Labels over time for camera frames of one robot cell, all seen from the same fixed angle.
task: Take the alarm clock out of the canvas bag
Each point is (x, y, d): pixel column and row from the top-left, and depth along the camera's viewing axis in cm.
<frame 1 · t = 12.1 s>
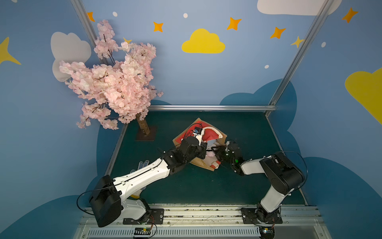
left hand: (206, 141, 76), fingers closed
right hand: (213, 147, 94), fingers open
brown artificial tree trunk: (143, 125, 100), point 12 cm above the table

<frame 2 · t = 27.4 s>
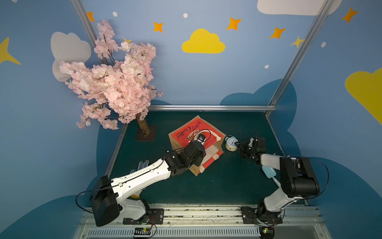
left hand: (199, 148, 77), fingers open
right hand: (238, 143, 98), fingers open
blue twin bell alarm clock: (230, 143, 101), point 5 cm above the table
the other named things where they were.

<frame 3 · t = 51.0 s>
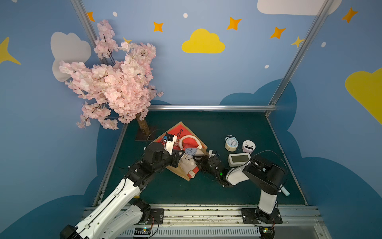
left hand: (184, 149, 73), fingers closed
right hand: (194, 156, 89), fingers open
white box clock in bag: (187, 164, 90), point 5 cm above the table
white round smiley alarm clock: (248, 146, 100), point 4 cm above the table
white rectangular digital clock: (236, 157, 95), point 4 cm above the table
the other named things where they were.

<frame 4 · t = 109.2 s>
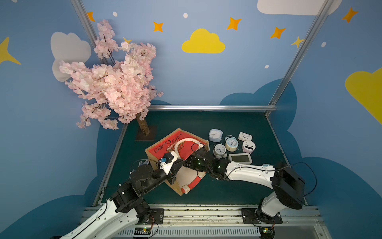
left hand: (183, 158, 65), fingers closed
right hand: (185, 158, 80), fingers open
white box clock in bag: (243, 136, 106), point 3 cm above the table
the other named things where they were.

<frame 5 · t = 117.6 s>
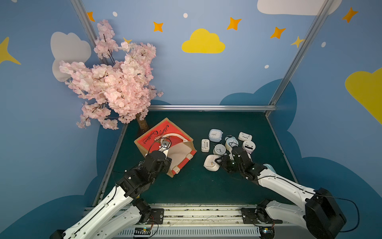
left hand: (165, 152, 73), fingers closed
right hand: (218, 159, 84), fingers open
small white rectangular clock: (205, 145, 101), point 3 cm above the table
cream square analog clock: (210, 163, 89), point 7 cm above the table
